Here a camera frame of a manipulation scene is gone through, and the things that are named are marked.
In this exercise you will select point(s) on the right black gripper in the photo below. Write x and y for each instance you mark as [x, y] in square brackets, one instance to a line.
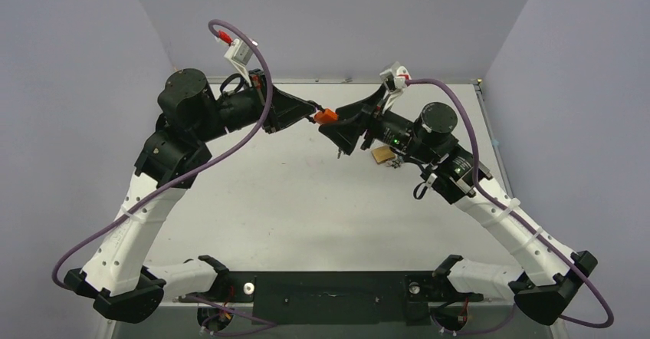
[371, 125]

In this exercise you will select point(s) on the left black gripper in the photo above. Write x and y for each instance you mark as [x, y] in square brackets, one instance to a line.
[286, 110]

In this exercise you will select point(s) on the orange black padlock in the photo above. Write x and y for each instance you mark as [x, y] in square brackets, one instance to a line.
[325, 116]

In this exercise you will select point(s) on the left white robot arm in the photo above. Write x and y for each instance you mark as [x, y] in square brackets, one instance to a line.
[116, 278]

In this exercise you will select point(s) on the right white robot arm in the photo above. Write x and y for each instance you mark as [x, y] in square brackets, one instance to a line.
[442, 142]

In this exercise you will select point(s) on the large brass padlock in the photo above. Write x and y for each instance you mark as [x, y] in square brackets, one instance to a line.
[382, 154]

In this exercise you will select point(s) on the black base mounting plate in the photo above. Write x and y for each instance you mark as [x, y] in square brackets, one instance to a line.
[338, 297]

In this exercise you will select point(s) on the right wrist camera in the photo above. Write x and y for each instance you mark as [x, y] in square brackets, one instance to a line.
[394, 79]

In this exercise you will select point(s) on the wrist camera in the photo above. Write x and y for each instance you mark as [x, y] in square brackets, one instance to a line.
[394, 79]
[238, 55]

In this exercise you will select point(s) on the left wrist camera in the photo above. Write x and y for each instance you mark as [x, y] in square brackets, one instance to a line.
[238, 55]

